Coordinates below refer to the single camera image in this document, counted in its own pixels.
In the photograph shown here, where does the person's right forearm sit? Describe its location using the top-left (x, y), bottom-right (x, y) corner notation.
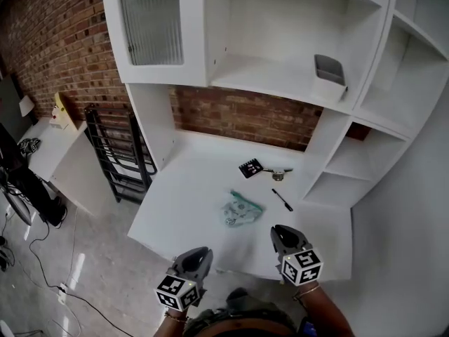
top-left (293, 282), bottom-right (354, 337)

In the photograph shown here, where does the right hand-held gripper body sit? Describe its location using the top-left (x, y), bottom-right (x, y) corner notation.
top-left (276, 242), bottom-right (324, 288)

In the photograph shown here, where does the black pen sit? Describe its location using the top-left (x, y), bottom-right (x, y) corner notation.
top-left (272, 188), bottom-right (293, 212)

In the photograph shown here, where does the metal key bunch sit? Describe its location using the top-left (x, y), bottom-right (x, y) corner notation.
top-left (261, 167), bottom-right (294, 182)

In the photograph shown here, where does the black floor cable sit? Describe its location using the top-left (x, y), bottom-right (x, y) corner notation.
top-left (0, 216), bottom-right (136, 337)

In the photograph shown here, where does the white and grey pen holder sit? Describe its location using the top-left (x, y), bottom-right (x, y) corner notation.
top-left (311, 53), bottom-right (349, 102)

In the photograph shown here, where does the small white table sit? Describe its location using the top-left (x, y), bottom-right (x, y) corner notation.
top-left (17, 117), bottom-right (116, 217)

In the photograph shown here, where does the grey oval board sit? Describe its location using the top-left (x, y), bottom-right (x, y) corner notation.
top-left (0, 183), bottom-right (32, 226)

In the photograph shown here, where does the person's left forearm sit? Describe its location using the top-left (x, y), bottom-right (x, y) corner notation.
top-left (152, 309), bottom-right (190, 337)

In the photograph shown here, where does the white table lamp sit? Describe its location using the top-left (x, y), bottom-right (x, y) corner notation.
top-left (19, 95), bottom-right (35, 119)

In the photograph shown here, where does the black monitor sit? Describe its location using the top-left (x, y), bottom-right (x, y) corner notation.
top-left (0, 74), bottom-right (29, 143)

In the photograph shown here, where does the black metal folding rack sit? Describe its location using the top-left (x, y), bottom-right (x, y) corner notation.
top-left (83, 103), bottom-right (158, 203)

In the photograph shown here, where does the yellow cardboard box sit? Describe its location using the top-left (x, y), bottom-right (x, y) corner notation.
top-left (48, 92), bottom-right (80, 132)

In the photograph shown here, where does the black and white patterned device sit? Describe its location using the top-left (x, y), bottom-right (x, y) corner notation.
top-left (19, 138), bottom-right (41, 156)

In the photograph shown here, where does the white desk with hutch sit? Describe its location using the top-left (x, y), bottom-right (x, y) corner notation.
top-left (100, 0), bottom-right (449, 282)

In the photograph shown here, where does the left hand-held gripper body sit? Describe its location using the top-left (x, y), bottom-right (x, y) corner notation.
top-left (155, 263), bottom-right (208, 312)

